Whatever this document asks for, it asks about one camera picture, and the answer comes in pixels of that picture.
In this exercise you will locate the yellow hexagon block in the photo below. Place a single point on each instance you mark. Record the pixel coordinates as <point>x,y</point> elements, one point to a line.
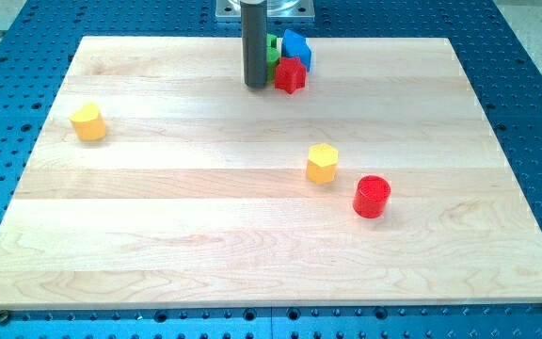
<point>322,163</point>

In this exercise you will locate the red star block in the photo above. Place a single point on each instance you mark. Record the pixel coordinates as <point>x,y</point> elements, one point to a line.
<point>290,74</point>

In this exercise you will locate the red cylinder block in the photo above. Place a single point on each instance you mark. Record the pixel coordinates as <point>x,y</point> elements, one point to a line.
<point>371,196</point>

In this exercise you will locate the green block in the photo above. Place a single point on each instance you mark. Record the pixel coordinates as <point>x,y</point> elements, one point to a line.
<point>272,57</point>

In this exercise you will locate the light wooden board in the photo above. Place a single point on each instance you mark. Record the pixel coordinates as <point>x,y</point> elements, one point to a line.
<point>198,197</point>

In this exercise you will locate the blue angular block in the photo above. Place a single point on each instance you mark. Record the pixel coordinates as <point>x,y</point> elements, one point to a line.
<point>295,45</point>

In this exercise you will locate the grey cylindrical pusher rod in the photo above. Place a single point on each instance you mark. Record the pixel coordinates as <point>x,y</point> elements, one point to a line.
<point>253,22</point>

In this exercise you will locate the yellow heart block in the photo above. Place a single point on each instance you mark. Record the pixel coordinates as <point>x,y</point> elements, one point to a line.
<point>88,123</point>

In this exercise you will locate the clear acrylic mount plate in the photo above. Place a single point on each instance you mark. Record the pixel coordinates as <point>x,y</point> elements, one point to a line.
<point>296,10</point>

